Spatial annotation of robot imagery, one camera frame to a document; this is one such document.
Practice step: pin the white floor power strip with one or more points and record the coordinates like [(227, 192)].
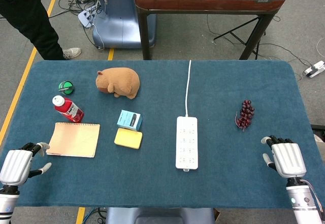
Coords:
[(314, 69)]

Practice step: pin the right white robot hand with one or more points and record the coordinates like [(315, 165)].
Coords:
[(289, 159)]

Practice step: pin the brown mahjong table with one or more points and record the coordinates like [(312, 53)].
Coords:
[(208, 3)]

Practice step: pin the brown capybara plush toy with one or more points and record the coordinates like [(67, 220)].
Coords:
[(122, 80)]

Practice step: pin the blue tablecloth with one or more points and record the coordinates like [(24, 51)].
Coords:
[(152, 188)]

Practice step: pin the spiral notebook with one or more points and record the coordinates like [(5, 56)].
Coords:
[(73, 140)]

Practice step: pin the green black ball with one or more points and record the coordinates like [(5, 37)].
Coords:
[(66, 88)]

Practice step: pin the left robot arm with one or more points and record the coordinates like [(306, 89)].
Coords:
[(6, 205)]

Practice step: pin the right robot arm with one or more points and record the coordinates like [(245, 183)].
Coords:
[(302, 203)]

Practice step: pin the light blue carton box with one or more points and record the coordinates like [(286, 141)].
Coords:
[(129, 120)]

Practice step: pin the standing person in black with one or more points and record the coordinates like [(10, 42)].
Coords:
[(28, 13)]

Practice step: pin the yellow sponge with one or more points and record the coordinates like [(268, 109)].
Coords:
[(128, 139)]

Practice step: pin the dark red grape bunch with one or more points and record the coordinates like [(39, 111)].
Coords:
[(245, 116)]

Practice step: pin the white floor strip with plugs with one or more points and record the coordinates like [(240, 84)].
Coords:
[(87, 17)]

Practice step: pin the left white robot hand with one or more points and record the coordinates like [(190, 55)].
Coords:
[(15, 166)]

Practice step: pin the red NFC juice bottle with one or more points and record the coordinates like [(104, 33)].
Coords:
[(69, 111)]

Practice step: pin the robot torso base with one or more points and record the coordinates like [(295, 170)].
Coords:
[(160, 216)]

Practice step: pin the blue machine pedestal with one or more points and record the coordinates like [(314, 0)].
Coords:
[(119, 18)]

